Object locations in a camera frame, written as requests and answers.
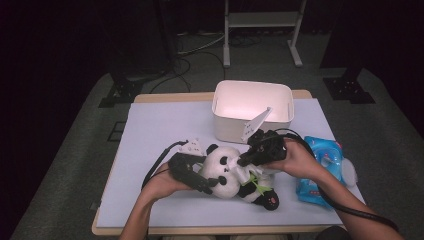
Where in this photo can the wooden table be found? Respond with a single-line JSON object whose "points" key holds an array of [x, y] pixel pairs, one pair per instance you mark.
{"points": [[173, 97]]}

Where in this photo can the blue wet wipes pack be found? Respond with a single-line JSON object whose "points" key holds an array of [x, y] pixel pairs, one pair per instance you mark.
{"points": [[328, 156]]}

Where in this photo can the white metal stand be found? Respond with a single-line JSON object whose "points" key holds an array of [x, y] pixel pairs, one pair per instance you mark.
{"points": [[263, 19]]}

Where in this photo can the white wet wipe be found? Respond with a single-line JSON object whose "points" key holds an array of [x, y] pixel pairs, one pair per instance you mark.
{"points": [[245, 171]]}

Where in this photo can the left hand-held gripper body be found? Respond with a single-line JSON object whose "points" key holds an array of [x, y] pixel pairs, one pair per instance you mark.
{"points": [[181, 166]]}

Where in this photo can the crumpled white wipe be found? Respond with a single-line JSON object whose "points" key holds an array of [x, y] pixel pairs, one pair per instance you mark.
{"points": [[350, 173]]}

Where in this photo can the person's black garment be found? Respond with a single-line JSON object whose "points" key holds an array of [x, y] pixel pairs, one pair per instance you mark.
{"points": [[333, 234]]}

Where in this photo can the person's left hand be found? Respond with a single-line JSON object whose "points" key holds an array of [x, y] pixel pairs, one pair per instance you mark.
{"points": [[163, 181]]}

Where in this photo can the black floor hatch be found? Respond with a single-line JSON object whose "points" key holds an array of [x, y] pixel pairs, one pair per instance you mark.
{"points": [[116, 131]]}

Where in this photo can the panda plush toy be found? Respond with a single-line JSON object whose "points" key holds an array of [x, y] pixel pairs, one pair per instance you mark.
{"points": [[223, 173]]}

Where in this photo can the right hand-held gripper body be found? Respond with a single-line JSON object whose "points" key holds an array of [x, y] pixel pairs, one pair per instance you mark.
{"points": [[268, 146]]}

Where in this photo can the person's right hand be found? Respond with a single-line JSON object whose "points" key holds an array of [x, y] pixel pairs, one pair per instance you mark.
{"points": [[296, 160]]}

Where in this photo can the black stand base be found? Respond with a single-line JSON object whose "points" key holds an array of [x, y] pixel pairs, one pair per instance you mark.
{"points": [[348, 90], [121, 91]]}

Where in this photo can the white plastic storage bin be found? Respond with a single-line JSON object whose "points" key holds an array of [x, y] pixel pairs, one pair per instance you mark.
{"points": [[243, 100]]}

